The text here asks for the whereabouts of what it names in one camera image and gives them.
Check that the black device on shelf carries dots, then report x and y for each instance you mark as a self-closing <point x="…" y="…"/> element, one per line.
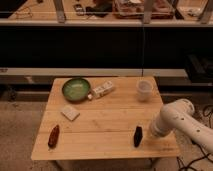
<point x="79" y="9"/>

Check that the translucent plastic cup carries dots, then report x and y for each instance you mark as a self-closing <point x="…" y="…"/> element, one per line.
<point x="144" y="90"/>

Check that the small white carton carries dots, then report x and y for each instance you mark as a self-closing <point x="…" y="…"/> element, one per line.
<point x="101" y="90"/>

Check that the wooden table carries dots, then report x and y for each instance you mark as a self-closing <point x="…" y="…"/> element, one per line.
<point x="105" y="127"/>

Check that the green bowl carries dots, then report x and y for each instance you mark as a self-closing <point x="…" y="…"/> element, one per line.
<point x="76" y="89"/>

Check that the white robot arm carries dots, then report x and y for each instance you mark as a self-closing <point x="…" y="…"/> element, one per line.
<point x="179" y="115"/>

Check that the tray of items on shelf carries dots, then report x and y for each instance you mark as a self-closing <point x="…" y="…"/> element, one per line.
<point x="135" y="9"/>

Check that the white flat sponge block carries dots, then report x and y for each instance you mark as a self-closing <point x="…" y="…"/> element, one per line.
<point x="70" y="112"/>

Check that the brown oblong object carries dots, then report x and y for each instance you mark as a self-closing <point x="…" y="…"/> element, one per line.
<point x="53" y="138"/>

